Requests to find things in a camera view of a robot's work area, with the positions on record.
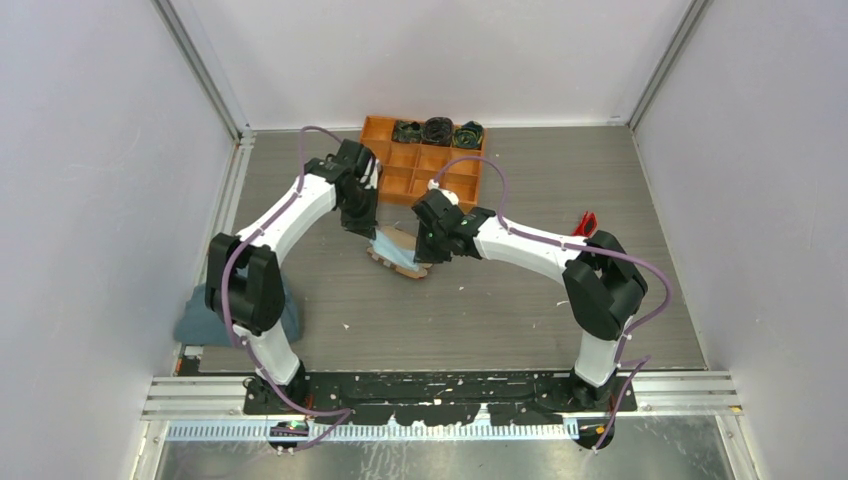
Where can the light blue cleaning cloth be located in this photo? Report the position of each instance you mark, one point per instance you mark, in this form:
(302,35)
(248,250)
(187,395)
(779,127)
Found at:
(394,255)

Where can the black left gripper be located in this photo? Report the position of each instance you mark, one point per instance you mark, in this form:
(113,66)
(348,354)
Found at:
(365,225)

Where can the red sunglasses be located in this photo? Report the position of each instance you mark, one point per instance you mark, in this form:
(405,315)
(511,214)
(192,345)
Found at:
(587,225)

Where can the rolled green patterned tie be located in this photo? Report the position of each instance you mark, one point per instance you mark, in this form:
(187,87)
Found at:
(468,136)

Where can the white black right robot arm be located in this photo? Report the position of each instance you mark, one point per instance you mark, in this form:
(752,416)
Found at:
(604,289)

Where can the dark blue-grey cloth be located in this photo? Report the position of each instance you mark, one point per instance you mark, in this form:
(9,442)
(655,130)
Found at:
(199,326)

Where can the orange wooden divided tray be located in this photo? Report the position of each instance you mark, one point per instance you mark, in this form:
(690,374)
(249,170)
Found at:
(407,168)

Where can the rolled black brown tie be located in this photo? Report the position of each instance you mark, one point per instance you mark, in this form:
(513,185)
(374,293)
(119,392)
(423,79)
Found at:
(437,131)

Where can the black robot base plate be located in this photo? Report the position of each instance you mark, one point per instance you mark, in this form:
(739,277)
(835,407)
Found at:
(441,398)

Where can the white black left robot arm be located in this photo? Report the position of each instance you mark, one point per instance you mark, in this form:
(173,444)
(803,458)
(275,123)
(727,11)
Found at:
(244,284)

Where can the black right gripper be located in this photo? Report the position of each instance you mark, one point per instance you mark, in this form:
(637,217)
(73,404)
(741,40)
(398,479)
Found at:
(424,255)

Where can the rolled dark green tie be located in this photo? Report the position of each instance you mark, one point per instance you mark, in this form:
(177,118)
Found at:
(406,132)

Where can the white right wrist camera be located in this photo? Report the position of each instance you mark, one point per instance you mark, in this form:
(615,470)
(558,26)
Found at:
(451,196)

